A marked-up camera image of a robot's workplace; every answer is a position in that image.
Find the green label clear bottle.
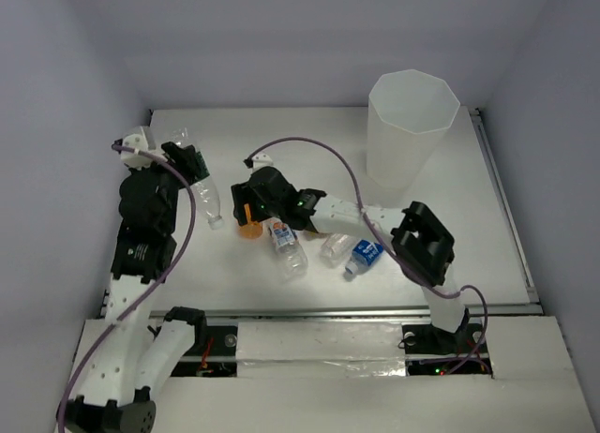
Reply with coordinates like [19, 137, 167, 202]
[169, 127, 224, 230]

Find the orange juice bottle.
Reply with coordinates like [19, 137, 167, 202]
[304, 231, 327, 240]
[238, 203, 263, 240]

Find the blue orange label clear bottle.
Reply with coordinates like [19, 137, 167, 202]
[266, 217, 308, 280]

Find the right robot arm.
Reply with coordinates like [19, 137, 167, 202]
[232, 166, 469, 354]

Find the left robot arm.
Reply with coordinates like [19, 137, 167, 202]
[56, 140, 207, 432]

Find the white octagonal bin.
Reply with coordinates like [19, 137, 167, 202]
[367, 69, 460, 190]

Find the clear unlabelled plastic bottle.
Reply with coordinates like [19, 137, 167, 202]
[319, 233, 358, 267]

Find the white foam board cover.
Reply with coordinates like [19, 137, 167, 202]
[67, 316, 595, 432]

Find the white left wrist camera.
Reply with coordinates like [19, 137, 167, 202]
[120, 126, 157, 170]

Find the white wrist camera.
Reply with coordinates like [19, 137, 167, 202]
[120, 126, 157, 170]
[244, 152, 274, 172]

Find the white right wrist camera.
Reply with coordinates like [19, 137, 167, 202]
[244, 152, 274, 172]

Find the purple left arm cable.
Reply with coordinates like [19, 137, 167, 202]
[55, 142, 197, 432]

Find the aluminium rail front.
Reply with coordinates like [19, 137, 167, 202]
[96, 302, 543, 320]

